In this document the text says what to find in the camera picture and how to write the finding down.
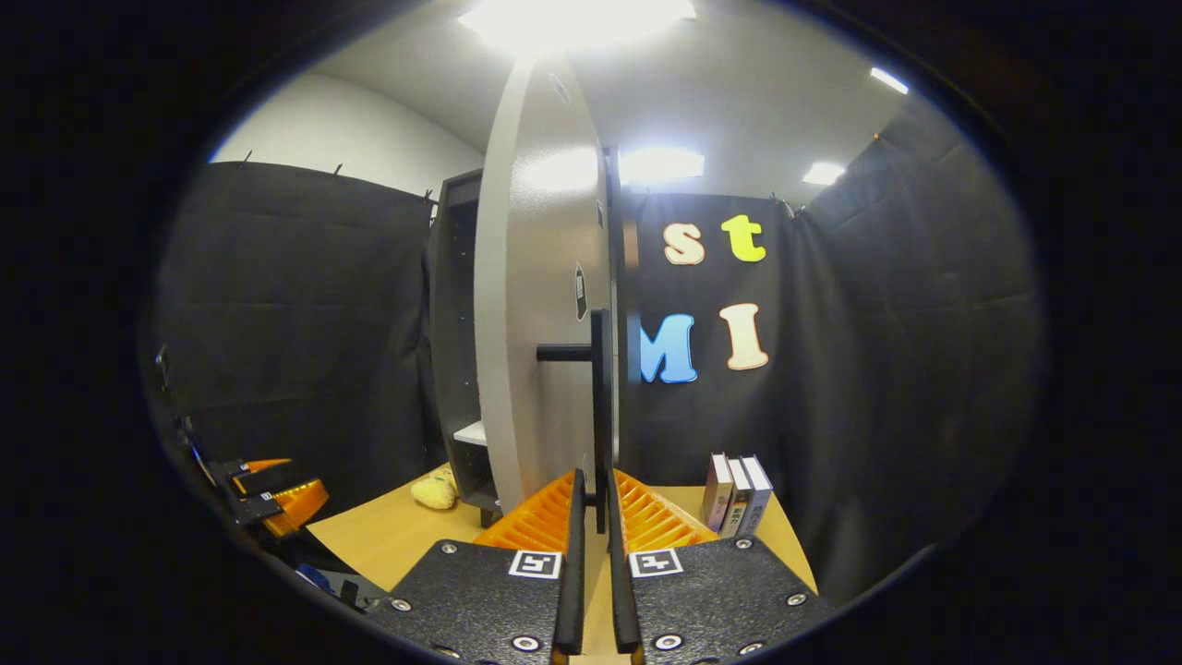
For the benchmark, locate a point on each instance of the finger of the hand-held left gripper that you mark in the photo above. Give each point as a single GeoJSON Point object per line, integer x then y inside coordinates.
{"type": "Point", "coordinates": [259, 476]}
{"type": "Point", "coordinates": [295, 506]}

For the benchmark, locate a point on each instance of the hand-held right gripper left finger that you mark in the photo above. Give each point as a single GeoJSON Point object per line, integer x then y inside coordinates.
{"type": "Point", "coordinates": [574, 573]}

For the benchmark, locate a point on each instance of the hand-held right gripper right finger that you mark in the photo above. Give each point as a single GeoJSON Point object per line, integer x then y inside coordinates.
{"type": "Point", "coordinates": [621, 591]}

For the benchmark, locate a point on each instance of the light grey cabinet door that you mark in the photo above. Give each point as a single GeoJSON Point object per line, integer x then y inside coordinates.
{"type": "Point", "coordinates": [536, 323]}

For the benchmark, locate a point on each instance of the cream plush toy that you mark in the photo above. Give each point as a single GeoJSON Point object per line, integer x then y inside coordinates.
{"type": "Point", "coordinates": [434, 491]}

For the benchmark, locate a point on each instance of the grey book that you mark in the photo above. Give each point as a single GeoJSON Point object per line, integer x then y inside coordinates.
{"type": "Point", "coordinates": [739, 508]}

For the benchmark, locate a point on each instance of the black backdrop cloth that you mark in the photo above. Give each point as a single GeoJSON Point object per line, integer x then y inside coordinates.
{"type": "Point", "coordinates": [877, 369]}

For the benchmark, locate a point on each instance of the large ceiling light panel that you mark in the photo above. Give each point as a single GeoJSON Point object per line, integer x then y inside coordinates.
{"type": "Point", "coordinates": [572, 23]}

